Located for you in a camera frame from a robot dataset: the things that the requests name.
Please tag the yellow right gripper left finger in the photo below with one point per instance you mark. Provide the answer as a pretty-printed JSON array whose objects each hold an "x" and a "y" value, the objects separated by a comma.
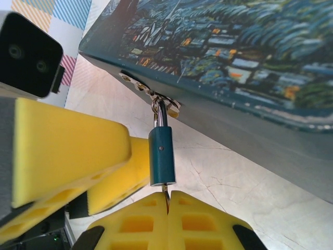
[{"x": 145, "y": 234}]

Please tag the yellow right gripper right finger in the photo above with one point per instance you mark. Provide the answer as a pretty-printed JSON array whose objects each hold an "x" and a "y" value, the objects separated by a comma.
[{"x": 192, "y": 234}]

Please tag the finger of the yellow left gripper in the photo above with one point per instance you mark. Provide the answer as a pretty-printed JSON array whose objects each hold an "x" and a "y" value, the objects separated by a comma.
[
  {"x": 65, "y": 143},
  {"x": 138, "y": 169}
]

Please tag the blue padlock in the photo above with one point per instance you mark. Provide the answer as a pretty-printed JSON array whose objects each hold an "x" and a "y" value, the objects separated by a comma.
[{"x": 161, "y": 156}]

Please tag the small metal key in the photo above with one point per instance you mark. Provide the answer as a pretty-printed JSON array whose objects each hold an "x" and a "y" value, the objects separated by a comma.
[{"x": 166, "y": 198}]

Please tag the starry night print box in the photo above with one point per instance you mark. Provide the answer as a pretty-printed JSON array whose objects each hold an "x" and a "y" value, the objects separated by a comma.
[{"x": 234, "y": 52}]

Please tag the silver box hasp latch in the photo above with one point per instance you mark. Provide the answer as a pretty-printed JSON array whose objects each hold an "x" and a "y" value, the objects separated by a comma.
[{"x": 138, "y": 84}]

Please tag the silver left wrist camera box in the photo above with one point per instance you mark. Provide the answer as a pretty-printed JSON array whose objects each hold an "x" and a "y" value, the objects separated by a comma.
[{"x": 28, "y": 57}]

